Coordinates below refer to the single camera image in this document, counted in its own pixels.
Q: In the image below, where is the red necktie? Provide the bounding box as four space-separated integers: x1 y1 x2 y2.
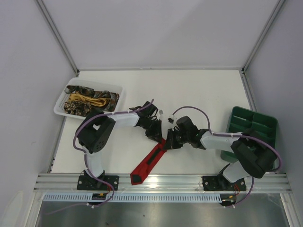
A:
130 139 166 185

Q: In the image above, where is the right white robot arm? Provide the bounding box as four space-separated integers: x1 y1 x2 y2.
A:
163 116 278 191

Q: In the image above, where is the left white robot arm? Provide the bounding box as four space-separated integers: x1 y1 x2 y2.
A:
73 101 166 189

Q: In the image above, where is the dark multicolour patterned tie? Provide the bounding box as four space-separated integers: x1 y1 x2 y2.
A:
64 85 120 112

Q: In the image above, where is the yellow patterned tie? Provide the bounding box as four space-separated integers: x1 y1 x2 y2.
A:
68 93 110 107

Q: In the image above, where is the brown floral tie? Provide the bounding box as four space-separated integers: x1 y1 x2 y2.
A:
63 101 104 117

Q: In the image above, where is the green divided organizer tray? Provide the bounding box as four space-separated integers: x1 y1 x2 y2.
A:
226 106 278 148

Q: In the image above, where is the white plastic basket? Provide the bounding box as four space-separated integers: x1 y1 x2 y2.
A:
53 78 125 119

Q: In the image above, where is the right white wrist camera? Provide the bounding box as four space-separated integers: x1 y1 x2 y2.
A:
168 114 177 124

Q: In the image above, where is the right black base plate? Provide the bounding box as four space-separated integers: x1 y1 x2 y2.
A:
202 175 247 192

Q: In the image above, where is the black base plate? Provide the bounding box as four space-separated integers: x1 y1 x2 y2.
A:
202 175 247 192
76 175 119 191

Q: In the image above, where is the white slotted cable duct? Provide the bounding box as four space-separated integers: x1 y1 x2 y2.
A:
43 192 222 203

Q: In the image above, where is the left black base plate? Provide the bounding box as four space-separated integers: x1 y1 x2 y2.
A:
76 175 119 191

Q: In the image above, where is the aluminium mounting rail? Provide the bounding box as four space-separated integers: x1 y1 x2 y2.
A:
34 173 292 193

